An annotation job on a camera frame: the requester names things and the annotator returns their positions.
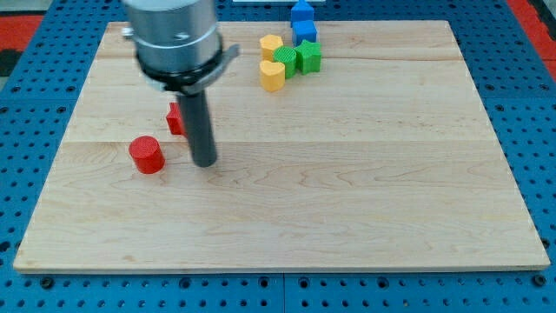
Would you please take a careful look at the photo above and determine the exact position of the red cylinder block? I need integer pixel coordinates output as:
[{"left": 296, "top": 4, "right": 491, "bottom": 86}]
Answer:
[{"left": 129, "top": 136, "right": 165, "bottom": 174}]

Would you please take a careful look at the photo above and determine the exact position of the blue cube block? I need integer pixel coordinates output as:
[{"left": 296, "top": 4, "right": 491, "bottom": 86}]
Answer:
[{"left": 292, "top": 20, "right": 318, "bottom": 46}]

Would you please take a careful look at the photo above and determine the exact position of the light wooden board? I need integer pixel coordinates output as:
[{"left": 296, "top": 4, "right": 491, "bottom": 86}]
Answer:
[{"left": 13, "top": 20, "right": 550, "bottom": 274}]

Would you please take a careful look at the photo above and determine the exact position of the yellow hexagon block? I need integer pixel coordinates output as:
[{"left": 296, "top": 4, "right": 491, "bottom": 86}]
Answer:
[{"left": 259, "top": 34, "right": 283, "bottom": 62}]

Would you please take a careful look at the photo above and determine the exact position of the green star block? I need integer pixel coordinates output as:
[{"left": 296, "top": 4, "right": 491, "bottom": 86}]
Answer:
[{"left": 295, "top": 40, "right": 321, "bottom": 75}]

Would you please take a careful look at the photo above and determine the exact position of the blue triangle block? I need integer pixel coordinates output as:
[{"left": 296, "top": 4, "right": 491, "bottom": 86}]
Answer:
[{"left": 290, "top": 0, "right": 314, "bottom": 24}]

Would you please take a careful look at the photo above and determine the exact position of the green cylinder block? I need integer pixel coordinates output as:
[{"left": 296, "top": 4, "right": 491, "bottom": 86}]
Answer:
[{"left": 273, "top": 46, "right": 297, "bottom": 79}]

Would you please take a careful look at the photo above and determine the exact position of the yellow heart block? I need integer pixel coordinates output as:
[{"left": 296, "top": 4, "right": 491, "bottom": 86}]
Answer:
[{"left": 259, "top": 60, "right": 286, "bottom": 92}]

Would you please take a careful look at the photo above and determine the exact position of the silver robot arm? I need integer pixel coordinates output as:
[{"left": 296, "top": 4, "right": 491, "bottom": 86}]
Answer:
[{"left": 122, "top": 0, "right": 240, "bottom": 168}]

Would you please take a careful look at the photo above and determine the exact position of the red star block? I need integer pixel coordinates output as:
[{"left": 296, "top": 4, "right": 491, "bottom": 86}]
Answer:
[{"left": 166, "top": 102, "right": 187, "bottom": 137}]

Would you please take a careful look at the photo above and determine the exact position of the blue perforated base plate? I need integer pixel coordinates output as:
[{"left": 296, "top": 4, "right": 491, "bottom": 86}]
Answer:
[{"left": 1, "top": 0, "right": 555, "bottom": 312}]

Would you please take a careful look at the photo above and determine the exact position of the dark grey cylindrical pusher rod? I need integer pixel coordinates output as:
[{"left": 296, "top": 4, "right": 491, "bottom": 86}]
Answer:
[{"left": 176, "top": 90, "right": 217, "bottom": 168}]

